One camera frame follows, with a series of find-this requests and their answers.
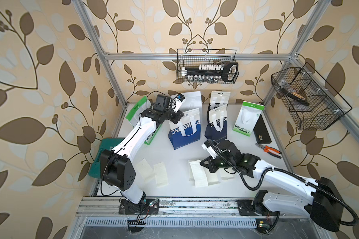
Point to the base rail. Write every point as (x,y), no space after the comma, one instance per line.
(184,218)

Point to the back wire basket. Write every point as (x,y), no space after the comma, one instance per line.
(193,57)

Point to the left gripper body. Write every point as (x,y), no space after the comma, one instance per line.
(166,113)

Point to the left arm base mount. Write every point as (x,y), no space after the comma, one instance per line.
(142,211)

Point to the green tool case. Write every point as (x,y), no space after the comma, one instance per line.
(106,144)

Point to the green white bag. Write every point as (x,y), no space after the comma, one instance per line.
(135,117)
(248,117)

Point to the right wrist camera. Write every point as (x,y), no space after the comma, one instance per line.
(209,147)

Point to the orange handled pliers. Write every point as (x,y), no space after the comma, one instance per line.
(270,150)

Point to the black socket set holder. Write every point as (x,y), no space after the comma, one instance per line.
(226,72)

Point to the navy bag rear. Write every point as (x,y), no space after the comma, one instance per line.
(218,99)

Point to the dark tool in basket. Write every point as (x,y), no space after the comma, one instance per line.
(295,97)

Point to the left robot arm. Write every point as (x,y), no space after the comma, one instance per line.
(116,168)

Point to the navy bag front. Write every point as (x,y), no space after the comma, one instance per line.
(217,124)

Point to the navy bag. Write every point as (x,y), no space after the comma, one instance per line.
(217,124)
(218,99)

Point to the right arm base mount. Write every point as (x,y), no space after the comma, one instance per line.
(249,208)

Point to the wire basket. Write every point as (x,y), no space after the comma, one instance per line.
(193,57)
(327,105)

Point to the green white bag left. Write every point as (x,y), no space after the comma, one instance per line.
(135,117)

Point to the blue white Cheerful bag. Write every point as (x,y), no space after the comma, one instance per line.
(187,130)

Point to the large white paper bag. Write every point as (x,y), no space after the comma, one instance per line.
(192,101)

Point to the green white bag right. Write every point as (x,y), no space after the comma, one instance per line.
(248,117)

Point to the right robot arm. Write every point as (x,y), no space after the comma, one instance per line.
(278,190)

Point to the black box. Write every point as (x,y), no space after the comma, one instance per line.
(261,133)

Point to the right wire basket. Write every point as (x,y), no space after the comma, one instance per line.
(327,105)

